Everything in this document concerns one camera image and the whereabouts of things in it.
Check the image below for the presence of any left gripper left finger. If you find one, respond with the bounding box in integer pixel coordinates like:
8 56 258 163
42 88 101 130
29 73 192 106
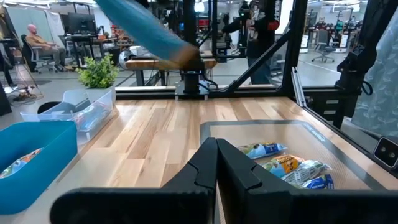
49 136 218 224

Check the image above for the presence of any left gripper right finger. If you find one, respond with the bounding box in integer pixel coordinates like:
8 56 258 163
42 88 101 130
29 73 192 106
216 138 398 224

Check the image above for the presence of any granola bar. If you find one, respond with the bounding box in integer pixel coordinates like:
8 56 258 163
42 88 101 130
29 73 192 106
281 159 333 185
262 154 305 179
238 141 288 160
0 147 44 180
297 173 336 190
74 101 112 131

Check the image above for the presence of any grey-bordered silicone mat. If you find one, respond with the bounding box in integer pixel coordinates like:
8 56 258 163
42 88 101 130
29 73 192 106
199 119 389 191

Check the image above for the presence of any wooden table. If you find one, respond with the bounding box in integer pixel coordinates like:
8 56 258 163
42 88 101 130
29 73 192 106
125 57 218 87

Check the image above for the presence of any teal plastic bin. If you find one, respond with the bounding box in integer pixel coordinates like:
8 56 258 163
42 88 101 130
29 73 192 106
0 120 78 216

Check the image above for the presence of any leafy plant in white pot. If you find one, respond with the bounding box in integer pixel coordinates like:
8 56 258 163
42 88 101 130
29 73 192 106
76 53 120 105

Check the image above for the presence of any patterned grey curtain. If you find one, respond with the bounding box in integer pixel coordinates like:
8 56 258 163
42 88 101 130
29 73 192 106
350 8 398 141

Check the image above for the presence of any grey office chair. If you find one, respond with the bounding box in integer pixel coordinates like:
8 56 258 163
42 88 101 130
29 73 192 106
312 29 337 64

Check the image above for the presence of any black round floor object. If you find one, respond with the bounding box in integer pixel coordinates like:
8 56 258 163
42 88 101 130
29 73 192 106
36 100 63 115

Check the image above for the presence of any person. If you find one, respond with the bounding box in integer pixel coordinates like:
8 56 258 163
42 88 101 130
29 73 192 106
24 23 68 68
221 0 282 85

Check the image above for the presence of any clear plastic bin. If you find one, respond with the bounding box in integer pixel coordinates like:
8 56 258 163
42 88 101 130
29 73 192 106
19 88 115 147

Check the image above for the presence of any black desk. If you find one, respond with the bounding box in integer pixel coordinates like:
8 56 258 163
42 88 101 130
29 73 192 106
58 33 121 68

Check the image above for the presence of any black computer monitor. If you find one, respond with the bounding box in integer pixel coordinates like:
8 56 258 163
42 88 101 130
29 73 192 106
67 12 98 35

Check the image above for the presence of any black office chair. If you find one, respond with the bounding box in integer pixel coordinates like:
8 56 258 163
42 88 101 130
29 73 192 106
20 33 58 75

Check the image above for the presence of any white curtain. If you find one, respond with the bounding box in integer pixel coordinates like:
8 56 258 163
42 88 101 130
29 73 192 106
5 5 65 43

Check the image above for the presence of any black depth camera box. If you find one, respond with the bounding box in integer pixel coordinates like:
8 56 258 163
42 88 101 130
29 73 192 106
372 136 398 171

